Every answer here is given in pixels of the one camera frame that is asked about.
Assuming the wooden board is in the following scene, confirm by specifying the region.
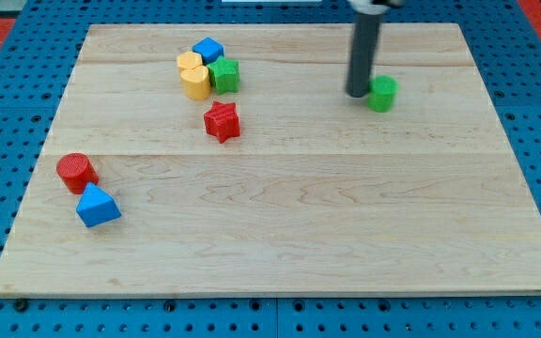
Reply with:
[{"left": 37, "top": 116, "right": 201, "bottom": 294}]
[{"left": 0, "top": 23, "right": 541, "bottom": 299}]

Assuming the green cylinder block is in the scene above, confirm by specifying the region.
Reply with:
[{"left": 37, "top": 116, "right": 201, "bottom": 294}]
[{"left": 367, "top": 75, "right": 398, "bottom": 113}]

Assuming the green star block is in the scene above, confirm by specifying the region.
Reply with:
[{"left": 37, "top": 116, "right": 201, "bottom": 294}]
[{"left": 208, "top": 56, "right": 240, "bottom": 95}]

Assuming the red star block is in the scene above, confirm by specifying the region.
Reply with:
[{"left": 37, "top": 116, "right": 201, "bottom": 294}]
[{"left": 204, "top": 100, "right": 240, "bottom": 144}]

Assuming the yellow heart block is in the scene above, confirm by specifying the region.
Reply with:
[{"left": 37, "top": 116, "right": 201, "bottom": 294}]
[{"left": 180, "top": 66, "right": 211, "bottom": 100}]

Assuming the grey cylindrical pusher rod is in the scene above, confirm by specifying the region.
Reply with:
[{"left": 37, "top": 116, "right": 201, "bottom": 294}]
[{"left": 346, "top": 13, "right": 383, "bottom": 98}]

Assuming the blue triangle block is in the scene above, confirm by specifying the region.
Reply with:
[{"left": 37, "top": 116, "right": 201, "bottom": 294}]
[{"left": 75, "top": 182, "right": 122, "bottom": 228}]

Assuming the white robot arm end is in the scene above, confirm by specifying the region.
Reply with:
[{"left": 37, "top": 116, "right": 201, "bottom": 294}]
[{"left": 348, "top": 0, "right": 406, "bottom": 15}]

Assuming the yellow hexagon block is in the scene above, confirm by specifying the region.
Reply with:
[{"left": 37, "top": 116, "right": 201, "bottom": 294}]
[{"left": 176, "top": 52, "right": 203, "bottom": 72}]

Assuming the red cylinder block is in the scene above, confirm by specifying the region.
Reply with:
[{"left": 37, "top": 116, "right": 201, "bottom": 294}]
[{"left": 56, "top": 153, "right": 99, "bottom": 194}]

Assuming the blue cube block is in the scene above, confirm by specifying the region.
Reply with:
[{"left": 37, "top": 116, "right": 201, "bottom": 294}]
[{"left": 192, "top": 37, "right": 224, "bottom": 65}]

